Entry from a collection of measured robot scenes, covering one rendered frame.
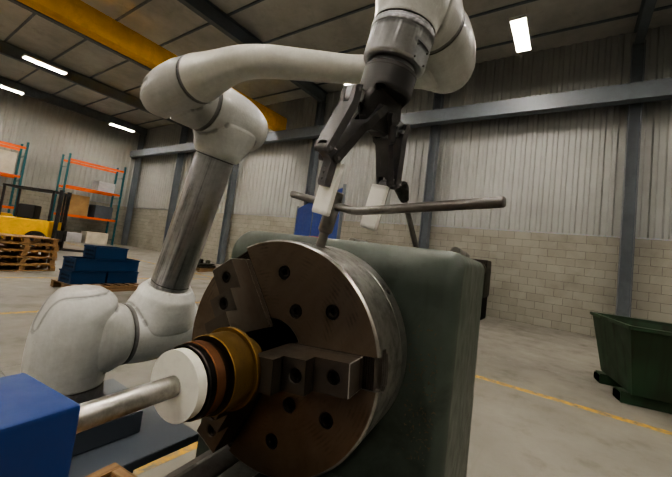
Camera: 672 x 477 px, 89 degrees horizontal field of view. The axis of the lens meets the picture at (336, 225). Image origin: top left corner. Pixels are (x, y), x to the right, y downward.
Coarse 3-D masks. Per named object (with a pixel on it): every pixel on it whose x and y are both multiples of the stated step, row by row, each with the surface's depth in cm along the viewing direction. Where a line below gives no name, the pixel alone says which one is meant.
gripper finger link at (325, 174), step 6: (318, 144) 43; (324, 144) 42; (318, 150) 43; (324, 156) 43; (330, 156) 43; (324, 162) 44; (330, 162) 43; (324, 168) 44; (330, 168) 43; (324, 174) 43; (330, 174) 44; (318, 180) 44; (324, 180) 43; (330, 180) 44; (324, 186) 45
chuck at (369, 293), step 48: (288, 240) 49; (288, 288) 47; (336, 288) 44; (192, 336) 54; (336, 336) 43; (384, 336) 43; (384, 384) 43; (240, 432) 48; (288, 432) 45; (336, 432) 42
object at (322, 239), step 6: (336, 198) 50; (342, 198) 51; (324, 216) 50; (330, 216) 50; (336, 216) 51; (324, 222) 50; (330, 222) 50; (318, 228) 51; (324, 228) 50; (330, 228) 50; (324, 234) 50; (318, 240) 51; (324, 240) 50; (318, 246) 50; (324, 246) 51
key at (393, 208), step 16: (336, 208) 50; (352, 208) 48; (368, 208) 46; (384, 208) 44; (400, 208) 42; (416, 208) 41; (432, 208) 40; (448, 208) 38; (464, 208) 37; (480, 208) 36
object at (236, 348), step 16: (208, 336) 37; (224, 336) 38; (240, 336) 39; (208, 352) 35; (224, 352) 36; (240, 352) 37; (256, 352) 38; (208, 368) 33; (224, 368) 35; (240, 368) 36; (256, 368) 38; (208, 384) 33; (224, 384) 34; (240, 384) 36; (256, 384) 38; (208, 400) 33; (224, 400) 35; (240, 400) 37; (208, 416) 36
